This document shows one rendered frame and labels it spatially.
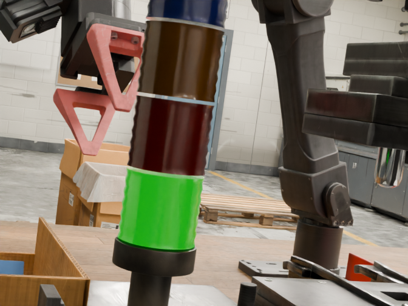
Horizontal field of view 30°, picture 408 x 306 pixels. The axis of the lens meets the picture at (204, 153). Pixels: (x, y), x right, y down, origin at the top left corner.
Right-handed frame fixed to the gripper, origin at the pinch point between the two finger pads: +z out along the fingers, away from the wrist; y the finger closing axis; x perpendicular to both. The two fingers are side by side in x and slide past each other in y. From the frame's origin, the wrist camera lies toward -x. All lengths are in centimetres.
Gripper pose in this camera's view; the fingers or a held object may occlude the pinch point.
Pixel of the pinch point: (105, 126)
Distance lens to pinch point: 73.4
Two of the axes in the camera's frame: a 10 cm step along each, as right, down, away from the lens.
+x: 9.0, 1.2, 4.1
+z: 0.7, 9.0, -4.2
